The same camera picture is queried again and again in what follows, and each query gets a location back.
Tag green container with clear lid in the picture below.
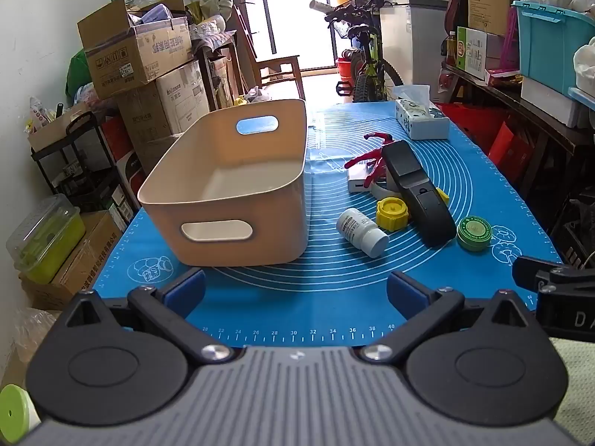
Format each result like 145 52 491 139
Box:
6 194 87 285

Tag black shelf cart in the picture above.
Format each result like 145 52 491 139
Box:
32 111 136 224

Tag white pill bottle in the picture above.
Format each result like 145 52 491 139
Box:
337 209 390 258

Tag teal storage bin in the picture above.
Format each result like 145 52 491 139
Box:
511 0 595 97

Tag yellow plastic toy launcher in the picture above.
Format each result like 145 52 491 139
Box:
376 188 451 232

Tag beige plastic storage basket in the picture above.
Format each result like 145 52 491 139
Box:
137 99 308 268

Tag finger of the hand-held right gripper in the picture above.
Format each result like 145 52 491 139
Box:
512 256 565 293

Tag white cylindrical container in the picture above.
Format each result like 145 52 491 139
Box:
0 383 42 434

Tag blue silicone baking mat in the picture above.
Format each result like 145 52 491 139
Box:
93 100 565 349

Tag black handheld device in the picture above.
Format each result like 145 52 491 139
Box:
381 142 457 248

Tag printed tissue box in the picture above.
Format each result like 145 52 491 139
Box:
395 84 451 141

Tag green and black bicycle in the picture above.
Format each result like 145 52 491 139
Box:
309 0 405 104

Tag white plastic ring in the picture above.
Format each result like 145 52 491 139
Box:
371 180 404 200

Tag small cardboard box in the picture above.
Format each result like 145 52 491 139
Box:
28 102 92 152

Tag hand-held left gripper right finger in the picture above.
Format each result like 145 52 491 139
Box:
358 269 533 364

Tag open cardboard box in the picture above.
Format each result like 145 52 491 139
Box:
77 0 193 100

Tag wooden chair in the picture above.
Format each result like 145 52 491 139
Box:
255 55 306 101

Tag air purifier cardboard box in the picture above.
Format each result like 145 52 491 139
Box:
116 60 205 149

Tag printed brown cardboard box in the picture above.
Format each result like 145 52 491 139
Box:
19 210 124 311

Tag white power bank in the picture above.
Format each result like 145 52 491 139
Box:
347 160 386 193

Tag pale green cloth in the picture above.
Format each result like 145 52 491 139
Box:
549 337 595 434

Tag clear bag of grain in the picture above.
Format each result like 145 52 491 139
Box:
13 309 62 364

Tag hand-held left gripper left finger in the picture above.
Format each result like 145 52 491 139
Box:
60 268 233 364

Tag white foam box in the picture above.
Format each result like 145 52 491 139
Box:
520 77 592 129

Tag white chest freezer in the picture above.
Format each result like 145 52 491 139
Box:
379 0 450 103

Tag red paper bags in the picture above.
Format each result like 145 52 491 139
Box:
439 102 535 183

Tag green and white carton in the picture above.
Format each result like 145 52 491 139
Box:
457 26 505 81

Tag green round tin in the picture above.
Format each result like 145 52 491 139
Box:
456 216 493 252

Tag red and black appliance box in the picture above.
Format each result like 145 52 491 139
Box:
100 116 141 211

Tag green plastic bag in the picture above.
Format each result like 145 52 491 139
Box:
65 50 101 103

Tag dark wooden side table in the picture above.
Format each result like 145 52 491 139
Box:
441 62 595 239

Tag red bucket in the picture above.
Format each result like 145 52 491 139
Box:
335 58 358 96

